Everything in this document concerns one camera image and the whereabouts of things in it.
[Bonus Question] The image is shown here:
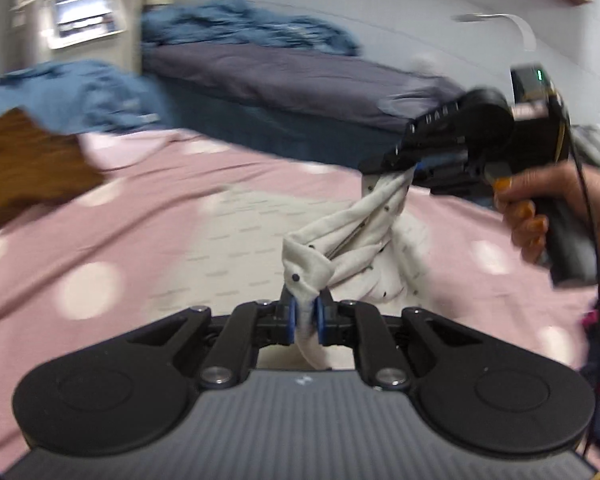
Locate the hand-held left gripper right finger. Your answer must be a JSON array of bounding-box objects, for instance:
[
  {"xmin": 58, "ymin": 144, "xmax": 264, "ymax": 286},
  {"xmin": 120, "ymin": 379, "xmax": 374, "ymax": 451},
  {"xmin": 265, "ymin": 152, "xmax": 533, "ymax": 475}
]
[{"xmin": 314, "ymin": 286, "xmax": 486, "ymax": 392}]

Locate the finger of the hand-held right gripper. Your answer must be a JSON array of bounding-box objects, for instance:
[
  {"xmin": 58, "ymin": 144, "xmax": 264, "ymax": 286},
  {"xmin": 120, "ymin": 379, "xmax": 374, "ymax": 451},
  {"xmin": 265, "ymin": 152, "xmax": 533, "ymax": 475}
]
[
  {"xmin": 414, "ymin": 161, "xmax": 497, "ymax": 207},
  {"xmin": 357, "ymin": 101, "xmax": 470, "ymax": 198}
]

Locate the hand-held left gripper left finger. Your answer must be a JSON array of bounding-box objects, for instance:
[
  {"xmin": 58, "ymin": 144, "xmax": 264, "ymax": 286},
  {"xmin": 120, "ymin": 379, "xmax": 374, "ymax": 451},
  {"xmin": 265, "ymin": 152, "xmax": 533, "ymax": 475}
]
[{"xmin": 126, "ymin": 284, "xmax": 301, "ymax": 391}]

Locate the cream polka-dot shirt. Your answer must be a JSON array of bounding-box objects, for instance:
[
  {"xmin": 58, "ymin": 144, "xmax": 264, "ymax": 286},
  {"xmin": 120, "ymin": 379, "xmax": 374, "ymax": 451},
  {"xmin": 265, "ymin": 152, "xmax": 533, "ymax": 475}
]
[{"xmin": 190, "ymin": 164, "xmax": 433, "ymax": 372}]

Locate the person's right hand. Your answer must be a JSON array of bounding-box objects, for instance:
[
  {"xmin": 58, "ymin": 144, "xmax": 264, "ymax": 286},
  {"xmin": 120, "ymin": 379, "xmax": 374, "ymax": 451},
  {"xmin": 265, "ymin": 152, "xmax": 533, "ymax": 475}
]
[{"xmin": 494, "ymin": 162, "xmax": 600, "ymax": 266}]

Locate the white ribbon strip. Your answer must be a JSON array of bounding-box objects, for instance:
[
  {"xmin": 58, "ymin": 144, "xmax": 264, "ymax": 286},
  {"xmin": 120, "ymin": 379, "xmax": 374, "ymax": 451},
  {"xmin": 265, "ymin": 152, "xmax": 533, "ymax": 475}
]
[{"xmin": 452, "ymin": 11, "xmax": 537, "ymax": 52}]

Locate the dark grey bed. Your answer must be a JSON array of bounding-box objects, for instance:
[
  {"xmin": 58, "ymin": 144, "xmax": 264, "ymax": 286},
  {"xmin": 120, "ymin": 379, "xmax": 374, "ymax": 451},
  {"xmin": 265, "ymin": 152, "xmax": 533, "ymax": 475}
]
[{"xmin": 141, "ymin": 42, "xmax": 477, "ymax": 163}]

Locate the pink dotted blanket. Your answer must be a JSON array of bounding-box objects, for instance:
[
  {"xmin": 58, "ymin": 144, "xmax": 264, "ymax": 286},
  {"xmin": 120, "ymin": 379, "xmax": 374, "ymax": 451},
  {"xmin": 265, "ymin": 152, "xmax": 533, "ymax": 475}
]
[{"xmin": 0, "ymin": 127, "xmax": 600, "ymax": 472}]

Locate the blue crumpled duvet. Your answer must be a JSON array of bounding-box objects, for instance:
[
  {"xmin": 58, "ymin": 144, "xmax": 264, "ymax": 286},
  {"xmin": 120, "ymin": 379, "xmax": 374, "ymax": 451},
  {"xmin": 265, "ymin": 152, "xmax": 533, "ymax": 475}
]
[{"xmin": 139, "ymin": 0, "xmax": 362, "ymax": 59}]

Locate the brown cloth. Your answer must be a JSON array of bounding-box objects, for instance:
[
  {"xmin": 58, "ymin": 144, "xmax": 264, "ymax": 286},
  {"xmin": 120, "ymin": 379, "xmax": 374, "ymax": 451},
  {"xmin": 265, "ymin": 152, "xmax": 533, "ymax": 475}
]
[{"xmin": 0, "ymin": 107, "xmax": 106, "ymax": 236}]

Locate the blue crumpled blanket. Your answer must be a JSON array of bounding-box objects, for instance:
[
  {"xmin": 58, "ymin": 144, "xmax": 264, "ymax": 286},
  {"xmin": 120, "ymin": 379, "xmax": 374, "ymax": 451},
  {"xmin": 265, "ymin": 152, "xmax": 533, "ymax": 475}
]
[{"xmin": 0, "ymin": 60, "xmax": 173, "ymax": 137}]

